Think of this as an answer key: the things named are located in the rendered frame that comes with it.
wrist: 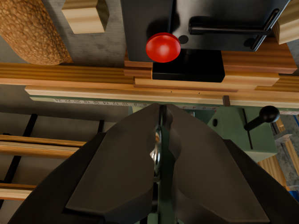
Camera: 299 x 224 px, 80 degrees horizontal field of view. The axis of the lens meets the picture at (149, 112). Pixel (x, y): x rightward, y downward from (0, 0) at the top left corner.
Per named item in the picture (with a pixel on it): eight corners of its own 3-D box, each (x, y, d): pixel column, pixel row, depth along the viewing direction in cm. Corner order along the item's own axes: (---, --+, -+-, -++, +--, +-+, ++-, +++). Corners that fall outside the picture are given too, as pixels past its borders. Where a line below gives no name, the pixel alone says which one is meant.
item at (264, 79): (267, 42, 29) (280, 78, 25) (260, 52, 30) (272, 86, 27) (153, 38, 29) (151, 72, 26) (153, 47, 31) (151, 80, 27)
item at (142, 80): (252, 59, 32) (259, 84, 29) (247, 66, 33) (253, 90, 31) (137, 54, 32) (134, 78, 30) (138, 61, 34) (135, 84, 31)
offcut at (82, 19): (102, -11, 23) (95, 7, 21) (110, 14, 26) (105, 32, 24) (69, -9, 23) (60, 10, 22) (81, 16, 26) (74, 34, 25)
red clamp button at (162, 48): (183, 30, 15) (183, 39, 14) (177, 58, 17) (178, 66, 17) (146, 29, 15) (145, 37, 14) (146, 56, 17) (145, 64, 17)
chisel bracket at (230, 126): (264, 98, 27) (280, 154, 23) (228, 133, 40) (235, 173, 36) (215, 96, 28) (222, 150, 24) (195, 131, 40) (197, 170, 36)
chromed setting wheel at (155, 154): (163, 114, 39) (162, 173, 34) (160, 134, 50) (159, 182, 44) (150, 113, 40) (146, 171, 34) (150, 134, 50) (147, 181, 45)
